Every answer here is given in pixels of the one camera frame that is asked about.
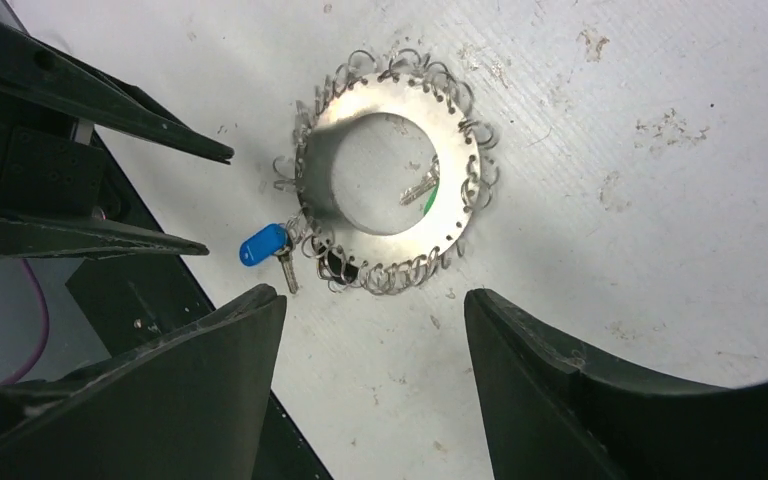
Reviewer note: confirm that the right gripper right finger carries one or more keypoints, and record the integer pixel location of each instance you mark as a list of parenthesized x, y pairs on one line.
[(556, 407)]

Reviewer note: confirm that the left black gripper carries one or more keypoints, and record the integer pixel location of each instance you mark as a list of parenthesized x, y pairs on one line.
[(53, 164)]

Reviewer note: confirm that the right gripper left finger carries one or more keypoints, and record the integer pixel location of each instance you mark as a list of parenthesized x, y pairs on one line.
[(189, 404)]

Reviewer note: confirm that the key with blue tag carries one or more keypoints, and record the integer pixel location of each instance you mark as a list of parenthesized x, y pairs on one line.
[(273, 240)]

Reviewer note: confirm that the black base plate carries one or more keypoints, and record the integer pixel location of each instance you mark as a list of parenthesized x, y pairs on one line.
[(129, 300)]

